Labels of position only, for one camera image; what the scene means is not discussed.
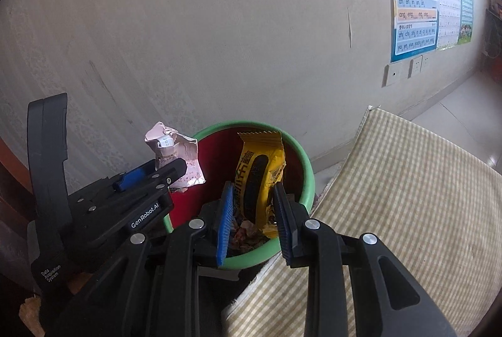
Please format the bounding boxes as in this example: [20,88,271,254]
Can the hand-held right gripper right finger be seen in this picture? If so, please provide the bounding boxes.
[273,182,457,337]

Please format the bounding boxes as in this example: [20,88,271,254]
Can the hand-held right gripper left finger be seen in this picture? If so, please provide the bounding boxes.
[49,181,238,337]

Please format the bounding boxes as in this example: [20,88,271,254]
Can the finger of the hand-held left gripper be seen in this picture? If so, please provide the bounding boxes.
[112,164,158,192]
[129,158,188,200]

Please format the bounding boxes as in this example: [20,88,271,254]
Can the pink and white carton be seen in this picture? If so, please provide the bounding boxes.
[144,121,206,189]

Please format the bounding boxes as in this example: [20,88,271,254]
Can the red bin with green rim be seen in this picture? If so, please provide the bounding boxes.
[163,120,315,270]

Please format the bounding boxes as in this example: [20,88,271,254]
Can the gold and black snack wrapper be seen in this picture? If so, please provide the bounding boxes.
[234,130,287,240]

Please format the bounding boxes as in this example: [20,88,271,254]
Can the brown wooden furniture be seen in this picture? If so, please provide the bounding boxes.
[0,135,45,337]

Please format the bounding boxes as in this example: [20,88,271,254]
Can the beige checked tablecloth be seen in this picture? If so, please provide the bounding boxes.
[222,106,502,337]

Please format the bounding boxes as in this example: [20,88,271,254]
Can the small red bin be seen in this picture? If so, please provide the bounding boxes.
[487,57,502,82]

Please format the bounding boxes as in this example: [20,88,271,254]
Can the metal shelf rack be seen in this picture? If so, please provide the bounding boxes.
[484,6,502,57]

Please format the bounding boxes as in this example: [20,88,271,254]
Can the green and blue wall poster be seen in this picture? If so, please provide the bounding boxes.
[456,0,474,45]

